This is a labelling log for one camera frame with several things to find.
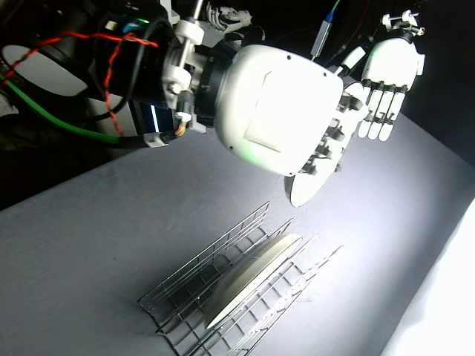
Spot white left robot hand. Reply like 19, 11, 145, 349
339, 36, 419, 142

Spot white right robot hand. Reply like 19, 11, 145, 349
213, 44, 364, 177

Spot spare white robot hand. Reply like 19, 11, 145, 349
206, 1, 253, 33

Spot white robot column with light strip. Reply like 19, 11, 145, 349
85, 92, 175, 138

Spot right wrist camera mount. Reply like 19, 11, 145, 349
142, 0, 209, 149

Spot metal wire plate rack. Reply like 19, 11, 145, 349
136, 201, 343, 356

